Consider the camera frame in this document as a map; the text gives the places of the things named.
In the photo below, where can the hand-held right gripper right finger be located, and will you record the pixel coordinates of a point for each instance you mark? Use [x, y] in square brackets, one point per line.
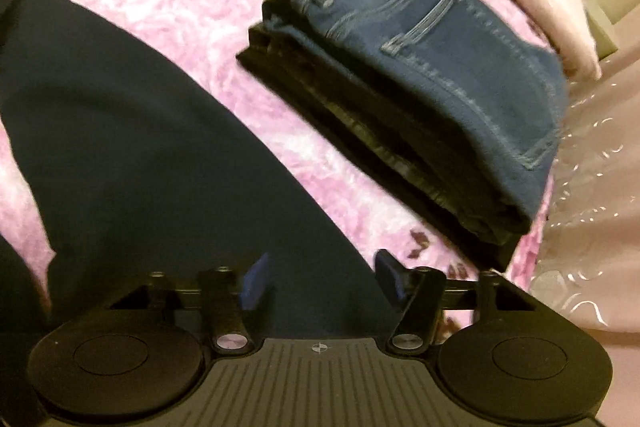
[387, 277]

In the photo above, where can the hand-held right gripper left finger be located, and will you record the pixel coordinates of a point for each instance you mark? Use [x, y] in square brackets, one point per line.
[255, 279]

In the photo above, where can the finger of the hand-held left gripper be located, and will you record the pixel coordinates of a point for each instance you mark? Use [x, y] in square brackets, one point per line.
[11, 2]

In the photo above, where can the dark navy sweater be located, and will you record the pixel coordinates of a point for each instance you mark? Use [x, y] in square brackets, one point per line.
[125, 132]

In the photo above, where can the folded black garment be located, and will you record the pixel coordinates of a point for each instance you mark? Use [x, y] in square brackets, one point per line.
[350, 117]

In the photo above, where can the folded blue jeans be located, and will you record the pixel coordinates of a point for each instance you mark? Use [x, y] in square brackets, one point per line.
[440, 72]

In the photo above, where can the beige embroidered curtain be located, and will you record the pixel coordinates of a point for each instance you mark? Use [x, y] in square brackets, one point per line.
[600, 187]

